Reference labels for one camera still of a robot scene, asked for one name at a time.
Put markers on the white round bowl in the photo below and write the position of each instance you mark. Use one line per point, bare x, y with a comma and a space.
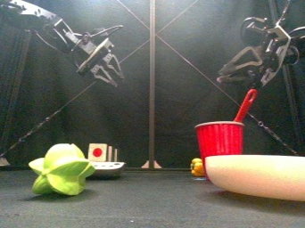
259, 178

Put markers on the red plastic cup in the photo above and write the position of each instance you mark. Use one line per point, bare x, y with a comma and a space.
220, 139

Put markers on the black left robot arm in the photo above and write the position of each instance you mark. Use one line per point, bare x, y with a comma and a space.
30, 14

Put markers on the red plastic utensil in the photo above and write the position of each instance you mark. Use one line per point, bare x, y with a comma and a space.
247, 105

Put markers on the green toy starfruit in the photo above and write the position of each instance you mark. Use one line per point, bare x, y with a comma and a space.
63, 170

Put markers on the sushi piece with red centre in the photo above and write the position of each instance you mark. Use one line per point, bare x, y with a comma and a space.
97, 152

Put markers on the thin toy sushi piece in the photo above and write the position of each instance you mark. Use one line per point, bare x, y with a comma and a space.
110, 153
116, 155

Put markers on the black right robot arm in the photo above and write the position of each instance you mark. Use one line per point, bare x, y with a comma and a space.
296, 23

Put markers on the vertical metal frame pole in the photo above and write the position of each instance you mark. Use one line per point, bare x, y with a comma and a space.
152, 89

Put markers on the yellow toy bell pepper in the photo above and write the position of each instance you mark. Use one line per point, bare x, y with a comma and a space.
197, 167

